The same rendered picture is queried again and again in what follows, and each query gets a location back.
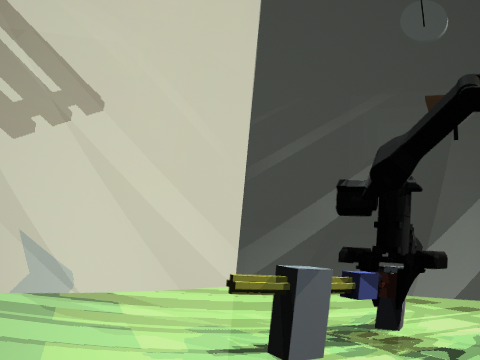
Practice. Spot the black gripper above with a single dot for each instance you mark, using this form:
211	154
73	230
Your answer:
393	235

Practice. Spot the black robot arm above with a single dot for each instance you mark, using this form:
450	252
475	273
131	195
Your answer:
396	160

